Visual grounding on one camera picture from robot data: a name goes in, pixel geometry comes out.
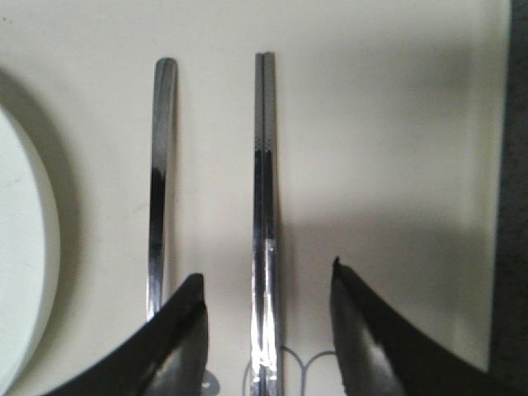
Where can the steel fork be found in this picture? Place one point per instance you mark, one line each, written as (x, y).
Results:
(163, 122)

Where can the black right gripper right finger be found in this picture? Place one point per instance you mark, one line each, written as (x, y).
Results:
(381, 353)

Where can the white round plate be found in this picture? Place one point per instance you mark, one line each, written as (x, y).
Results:
(30, 249)

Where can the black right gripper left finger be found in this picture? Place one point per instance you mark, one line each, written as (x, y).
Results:
(167, 356)

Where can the beige rabbit serving tray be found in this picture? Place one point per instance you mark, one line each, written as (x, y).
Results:
(389, 118)

